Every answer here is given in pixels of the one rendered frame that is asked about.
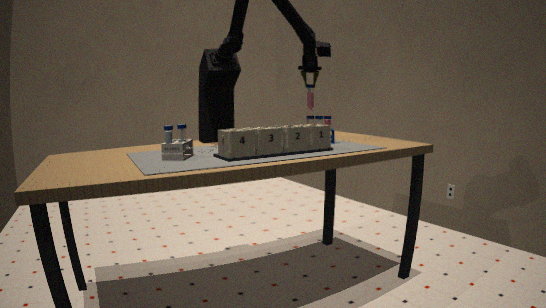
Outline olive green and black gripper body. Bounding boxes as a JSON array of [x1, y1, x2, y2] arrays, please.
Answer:
[[298, 66, 322, 73]]

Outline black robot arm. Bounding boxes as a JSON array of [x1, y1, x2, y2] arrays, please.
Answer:
[[209, 0, 331, 67]]

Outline grey flat mat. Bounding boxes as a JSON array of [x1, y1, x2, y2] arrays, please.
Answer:
[[126, 143, 386, 176]]

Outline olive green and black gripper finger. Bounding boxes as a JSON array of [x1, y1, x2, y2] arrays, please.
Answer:
[[301, 72, 307, 88], [313, 72, 319, 88]]

